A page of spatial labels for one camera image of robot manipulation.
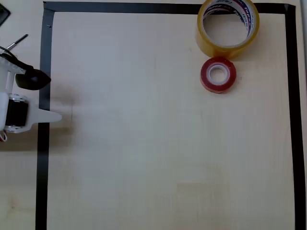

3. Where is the small red tape roll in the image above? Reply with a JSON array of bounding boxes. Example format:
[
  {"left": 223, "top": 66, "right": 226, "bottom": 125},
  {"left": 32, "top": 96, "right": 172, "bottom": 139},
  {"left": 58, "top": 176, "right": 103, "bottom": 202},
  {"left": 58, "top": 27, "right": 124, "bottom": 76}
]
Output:
[{"left": 200, "top": 57, "right": 237, "bottom": 93}]

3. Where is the black tape strip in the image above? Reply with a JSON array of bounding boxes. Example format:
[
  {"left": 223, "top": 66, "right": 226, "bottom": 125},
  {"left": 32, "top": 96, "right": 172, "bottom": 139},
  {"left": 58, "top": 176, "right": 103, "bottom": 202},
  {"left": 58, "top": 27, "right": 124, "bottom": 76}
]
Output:
[
  {"left": 35, "top": 9, "right": 55, "bottom": 230},
  {"left": 284, "top": 4, "right": 307, "bottom": 230}
]

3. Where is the large yellow tape roll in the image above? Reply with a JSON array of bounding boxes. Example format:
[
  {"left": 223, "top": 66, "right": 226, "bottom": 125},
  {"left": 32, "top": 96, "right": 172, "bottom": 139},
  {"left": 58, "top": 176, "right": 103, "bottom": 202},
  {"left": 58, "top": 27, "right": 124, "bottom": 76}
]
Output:
[{"left": 196, "top": 0, "right": 260, "bottom": 60}]

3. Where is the metal screwdriver shaft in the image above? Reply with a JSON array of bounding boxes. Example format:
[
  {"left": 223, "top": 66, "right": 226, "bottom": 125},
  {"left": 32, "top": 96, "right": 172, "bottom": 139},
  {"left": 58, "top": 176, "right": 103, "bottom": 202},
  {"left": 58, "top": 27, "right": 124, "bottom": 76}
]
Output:
[{"left": 6, "top": 34, "right": 29, "bottom": 50}]

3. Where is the flat black object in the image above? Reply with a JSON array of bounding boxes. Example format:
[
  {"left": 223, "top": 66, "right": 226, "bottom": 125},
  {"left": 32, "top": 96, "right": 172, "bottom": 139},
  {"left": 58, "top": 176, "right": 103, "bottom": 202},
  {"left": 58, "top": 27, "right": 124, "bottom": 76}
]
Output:
[{"left": 0, "top": 4, "right": 11, "bottom": 26}]

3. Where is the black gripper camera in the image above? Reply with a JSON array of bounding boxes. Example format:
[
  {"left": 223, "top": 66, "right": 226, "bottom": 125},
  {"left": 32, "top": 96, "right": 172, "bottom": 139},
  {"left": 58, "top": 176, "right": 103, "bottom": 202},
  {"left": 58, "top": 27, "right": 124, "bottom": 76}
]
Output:
[{"left": 15, "top": 61, "right": 52, "bottom": 91}]

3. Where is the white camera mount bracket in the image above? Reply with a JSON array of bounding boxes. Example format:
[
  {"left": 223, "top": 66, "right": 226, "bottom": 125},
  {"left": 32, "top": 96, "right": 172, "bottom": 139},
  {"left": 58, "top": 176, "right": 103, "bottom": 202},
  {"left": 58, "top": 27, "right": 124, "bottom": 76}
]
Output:
[{"left": 0, "top": 56, "right": 27, "bottom": 96}]

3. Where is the black camera cable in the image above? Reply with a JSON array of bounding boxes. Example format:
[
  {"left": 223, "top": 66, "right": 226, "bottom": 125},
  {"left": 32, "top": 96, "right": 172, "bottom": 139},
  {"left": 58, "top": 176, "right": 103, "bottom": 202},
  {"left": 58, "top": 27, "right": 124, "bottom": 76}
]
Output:
[{"left": 0, "top": 46, "right": 33, "bottom": 71}]

